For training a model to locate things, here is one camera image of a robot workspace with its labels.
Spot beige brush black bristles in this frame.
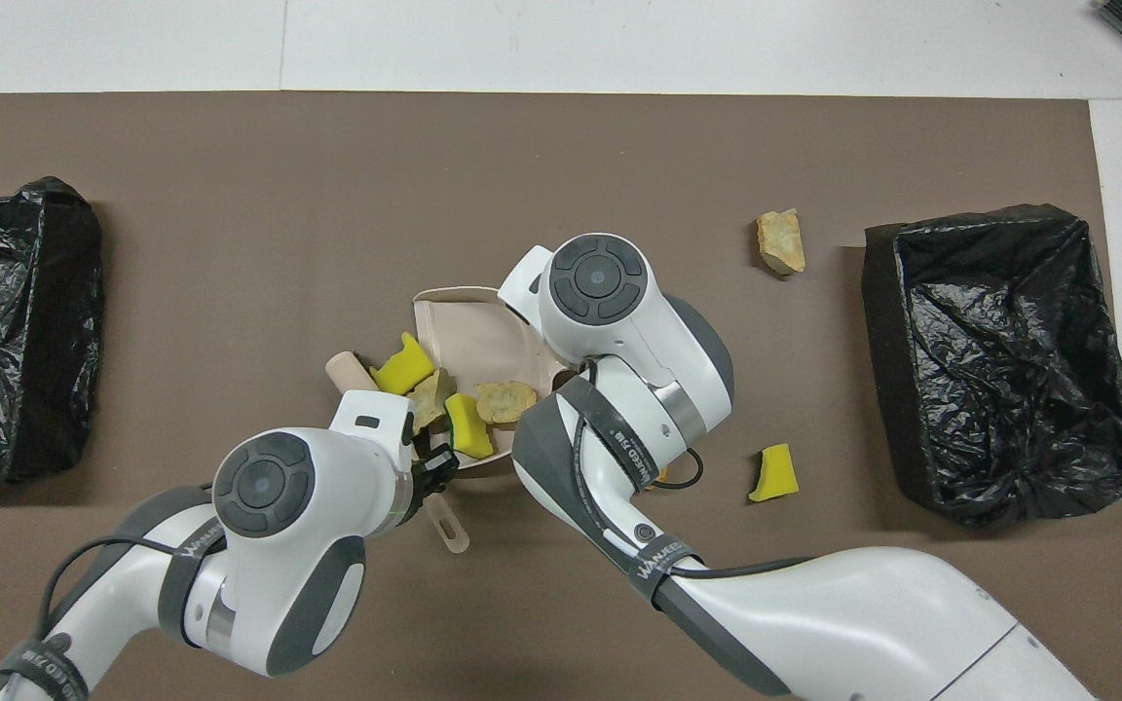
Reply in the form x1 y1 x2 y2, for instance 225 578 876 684
325 350 472 556

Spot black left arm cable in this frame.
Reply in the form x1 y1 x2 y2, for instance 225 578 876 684
40 482 221 644

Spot striped yellow orange sponge scrap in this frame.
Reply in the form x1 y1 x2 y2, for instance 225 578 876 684
407 368 458 434

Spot black bag lined bin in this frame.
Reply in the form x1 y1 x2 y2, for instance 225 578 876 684
861 203 1122 530
0 175 106 485

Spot brown paper mat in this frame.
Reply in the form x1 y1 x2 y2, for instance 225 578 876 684
0 91 1122 701

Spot small yellow green-backed sponge chunk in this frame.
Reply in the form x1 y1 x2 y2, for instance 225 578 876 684
748 443 801 503

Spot rectangular yellow green sponge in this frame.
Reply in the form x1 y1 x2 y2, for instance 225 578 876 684
444 392 496 460

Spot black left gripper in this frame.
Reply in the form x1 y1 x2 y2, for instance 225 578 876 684
410 443 462 503

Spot pale yellow rock-like chunk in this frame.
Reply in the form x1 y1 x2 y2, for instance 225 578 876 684
756 208 806 277

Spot pale sponge scrap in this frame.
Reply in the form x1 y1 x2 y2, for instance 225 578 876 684
475 380 539 425

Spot beige plastic dustpan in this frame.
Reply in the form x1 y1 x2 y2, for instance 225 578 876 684
412 282 572 480

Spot yellow sponge wedge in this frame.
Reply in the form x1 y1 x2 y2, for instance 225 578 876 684
369 332 437 395

